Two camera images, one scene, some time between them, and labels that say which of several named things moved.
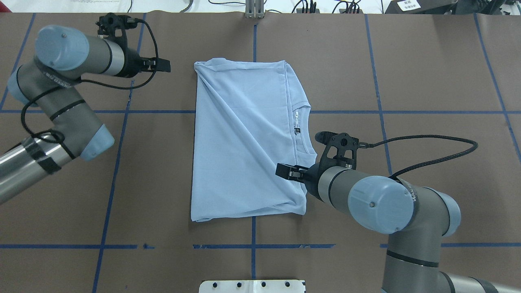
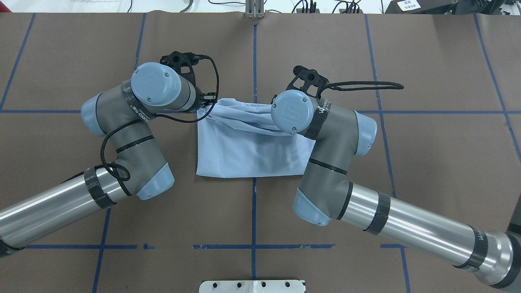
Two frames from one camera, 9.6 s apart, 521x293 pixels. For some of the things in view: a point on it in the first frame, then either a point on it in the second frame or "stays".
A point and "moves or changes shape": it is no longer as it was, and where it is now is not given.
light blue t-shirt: [249, 116] moves or changes shape
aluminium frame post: [254, 9] stays
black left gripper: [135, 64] -> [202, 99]
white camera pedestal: [252, 286] stays
